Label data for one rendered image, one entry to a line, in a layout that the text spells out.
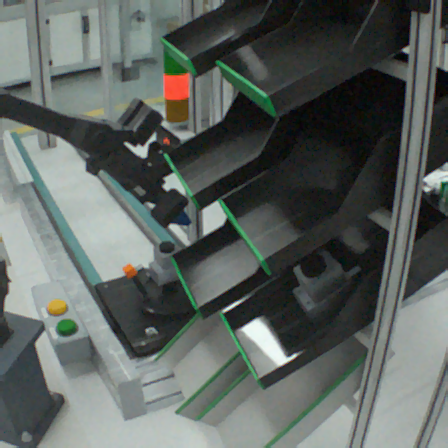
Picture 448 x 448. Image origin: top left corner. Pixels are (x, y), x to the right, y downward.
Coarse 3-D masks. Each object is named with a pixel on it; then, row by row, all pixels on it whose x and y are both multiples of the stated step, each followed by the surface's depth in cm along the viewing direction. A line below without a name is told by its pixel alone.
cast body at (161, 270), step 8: (160, 248) 110; (168, 248) 109; (176, 248) 111; (160, 256) 109; (168, 256) 109; (152, 264) 112; (160, 264) 110; (168, 264) 110; (152, 272) 112; (160, 272) 110; (168, 272) 111; (176, 272) 112; (160, 280) 111; (168, 280) 111; (176, 280) 112
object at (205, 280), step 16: (224, 224) 86; (208, 240) 87; (224, 240) 87; (240, 240) 86; (176, 256) 86; (192, 256) 87; (208, 256) 86; (224, 256) 84; (240, 256) 83; (192, 272) 85; (208, 272) 83; (224, 272) 82; (240, 272) 80; (256, 272) 76; (192, 288) 82; (208, 288) 81; (224, 288) 79; (240, 288) 76; (208, 304) 76; (224, 304) 77
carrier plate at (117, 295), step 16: (144, 272) 125; (96, 288) 120; (112, 288) 120; (128, 288) 120; (112, 304) 115; (128, 304) 115; (128, 320) 111; (144, 320) 111; (128, 336) 107; (144, 336) 107; (160, 336) 107; (144, 352) 103
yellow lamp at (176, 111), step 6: (168, 102) 118; (174, 102) 117; (180, 102) 117; (186, 102) 118; (168, 108) 118; (174, 108) 118; (180, 108) 118; (186, 108) 119; (168, 114) 119; (174, 114) 118; (180, 114) 119; (186, 114) 119; (168, 120) 120; (174, 120) 119; (180, 120) 119; (186, 120) 120
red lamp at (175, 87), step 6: (168, 78) 115; (174, 78) 114; (180, 78) 115; (186, 78) 116; (168, 84) 116; (174, 84) 115; (180, 84) 115; (186, 84) 116; (168, 90) 116; (174, 90) 116; (180, 90) 116; (186, 90) 117; (168, 96) 117; (174, 96) 116; (180, 96) 117; (186, 96) 118
